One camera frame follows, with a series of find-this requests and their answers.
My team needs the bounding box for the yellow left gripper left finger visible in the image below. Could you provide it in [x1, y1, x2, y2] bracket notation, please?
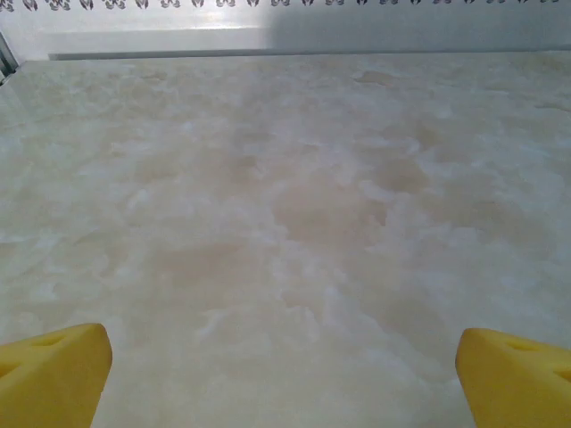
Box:
[0, 323, 113, 428]

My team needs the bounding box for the aluminium back frame rail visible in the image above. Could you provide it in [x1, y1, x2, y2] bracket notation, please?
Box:
[46, 47, 571, 62]

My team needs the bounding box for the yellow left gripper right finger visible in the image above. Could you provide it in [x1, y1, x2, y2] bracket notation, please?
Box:
[455, 327, 571, 428]

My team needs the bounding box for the aluminium left frame post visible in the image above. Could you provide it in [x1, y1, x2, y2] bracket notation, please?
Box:
[0, 31, 20, 86]

